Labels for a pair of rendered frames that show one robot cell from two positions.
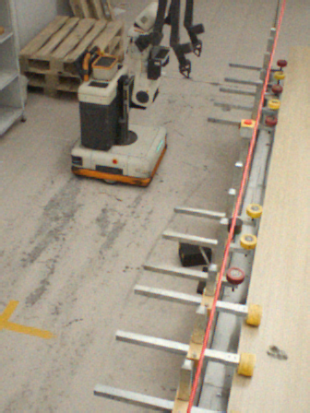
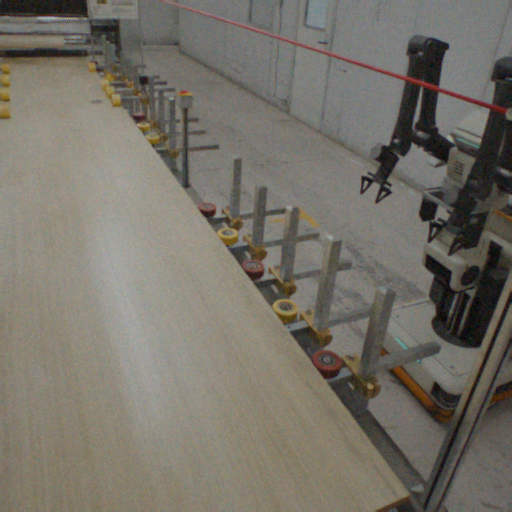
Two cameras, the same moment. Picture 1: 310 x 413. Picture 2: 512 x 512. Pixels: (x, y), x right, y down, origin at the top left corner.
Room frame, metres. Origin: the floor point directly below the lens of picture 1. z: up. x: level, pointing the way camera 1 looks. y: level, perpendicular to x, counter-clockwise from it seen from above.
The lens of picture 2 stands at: (4.81, -1.72, 1.81)
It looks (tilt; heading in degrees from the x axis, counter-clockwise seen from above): 31 degrees down; 141
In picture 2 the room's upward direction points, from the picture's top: 4 degrees clockwise
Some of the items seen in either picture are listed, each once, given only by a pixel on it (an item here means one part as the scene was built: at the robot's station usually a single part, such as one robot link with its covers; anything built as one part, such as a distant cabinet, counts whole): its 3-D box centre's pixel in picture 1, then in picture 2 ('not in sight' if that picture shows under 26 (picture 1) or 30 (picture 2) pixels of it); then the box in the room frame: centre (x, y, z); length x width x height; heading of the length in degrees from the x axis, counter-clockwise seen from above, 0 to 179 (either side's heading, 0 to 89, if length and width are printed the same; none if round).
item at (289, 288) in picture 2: not in sight; (282, 280); (3.74, -0.73, 0.83); 0.14 x 0.06 x 0.05; 167
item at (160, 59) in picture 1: (157, 59); (454, 211); (3.90, 0.04, 0.99); 0.28 x 0.16 x 0.22; 167
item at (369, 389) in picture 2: not in sight; (359, 376); (4.23, -0.84, 0.82); 0.14 x 0.06 x 0.05; 167
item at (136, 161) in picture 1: (120, 149); (453, 347); (3.97, 0.32, 0.16); 0.67 x 0.64 x 0.25; 77
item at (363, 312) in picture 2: (252, 83); (334, 320); (3.99, -0.70, 0.80); 0.43 x 0.03 x 0.04; 77
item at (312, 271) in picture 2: (248, 93); (300, 274); (3.74, -0.64, 0.83); 0.43 x 0.03 x 0.04; 77
